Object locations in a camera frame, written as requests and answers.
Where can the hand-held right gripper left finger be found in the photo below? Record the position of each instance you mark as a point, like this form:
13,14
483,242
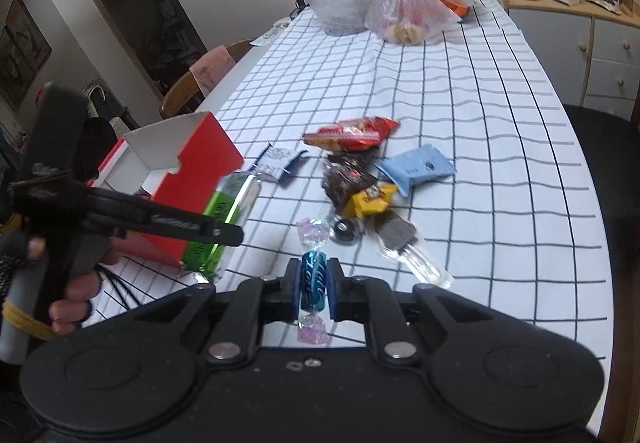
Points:
292,292

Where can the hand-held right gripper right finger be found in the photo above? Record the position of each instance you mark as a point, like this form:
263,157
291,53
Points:
336,292

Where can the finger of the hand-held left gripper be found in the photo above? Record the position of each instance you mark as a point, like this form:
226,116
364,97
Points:
170,219

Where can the blue twist-wrapped candy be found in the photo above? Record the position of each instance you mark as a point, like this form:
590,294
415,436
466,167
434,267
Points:
313,285

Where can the red and white cardboard box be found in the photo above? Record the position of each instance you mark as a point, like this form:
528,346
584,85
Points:
200,173

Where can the green foil snack packet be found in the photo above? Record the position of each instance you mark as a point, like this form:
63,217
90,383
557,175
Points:
236,193

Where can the blue and white snack packet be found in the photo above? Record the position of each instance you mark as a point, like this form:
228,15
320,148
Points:
282,159

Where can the plastic bag of snacks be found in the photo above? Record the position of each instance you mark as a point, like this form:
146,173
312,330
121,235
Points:
410,13

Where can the person's left hand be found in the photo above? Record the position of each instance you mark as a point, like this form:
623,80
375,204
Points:
75,295

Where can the round black candy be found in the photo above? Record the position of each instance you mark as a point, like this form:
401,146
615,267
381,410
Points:
345,229

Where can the clear-wrapped brown cookie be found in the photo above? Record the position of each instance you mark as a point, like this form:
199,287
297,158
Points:
397,235

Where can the yellow snack packet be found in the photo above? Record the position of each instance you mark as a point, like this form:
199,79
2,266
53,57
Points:
370,202

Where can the red-brown foil snack packet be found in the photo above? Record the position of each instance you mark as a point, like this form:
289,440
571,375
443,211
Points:
345,184

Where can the light blue snack packet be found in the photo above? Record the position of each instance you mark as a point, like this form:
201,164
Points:
415,168

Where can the pink cloth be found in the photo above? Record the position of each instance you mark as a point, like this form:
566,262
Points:
212,65

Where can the red snack packet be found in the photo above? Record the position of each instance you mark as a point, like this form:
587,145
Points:
350,133

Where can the white paper packets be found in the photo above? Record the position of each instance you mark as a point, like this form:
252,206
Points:
272,32

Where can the white checkered tablecloth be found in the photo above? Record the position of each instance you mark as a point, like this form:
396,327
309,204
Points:
450,98

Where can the dark wooden chair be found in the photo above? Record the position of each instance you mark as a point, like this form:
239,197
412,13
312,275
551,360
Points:
610,158

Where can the white drawer cabinet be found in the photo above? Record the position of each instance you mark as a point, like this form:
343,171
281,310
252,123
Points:
550,53

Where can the framed wall picture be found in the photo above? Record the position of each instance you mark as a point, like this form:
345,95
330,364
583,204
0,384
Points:
31,39
10,70

